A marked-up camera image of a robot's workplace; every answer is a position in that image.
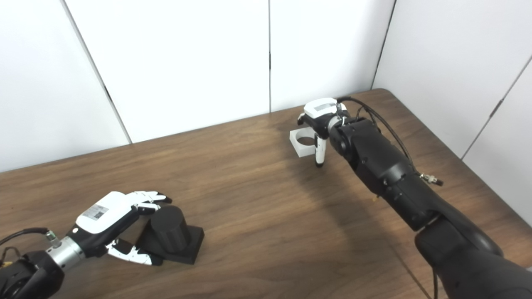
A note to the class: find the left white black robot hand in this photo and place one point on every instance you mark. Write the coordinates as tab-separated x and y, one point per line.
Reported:
102	211

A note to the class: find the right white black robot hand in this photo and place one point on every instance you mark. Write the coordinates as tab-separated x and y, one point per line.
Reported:
322	110

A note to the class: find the white square piece with hole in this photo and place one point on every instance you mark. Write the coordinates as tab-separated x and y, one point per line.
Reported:
305	151

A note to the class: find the black peg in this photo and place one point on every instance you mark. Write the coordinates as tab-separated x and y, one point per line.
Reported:
170	228

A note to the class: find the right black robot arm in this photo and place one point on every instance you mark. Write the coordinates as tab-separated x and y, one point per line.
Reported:
395	178

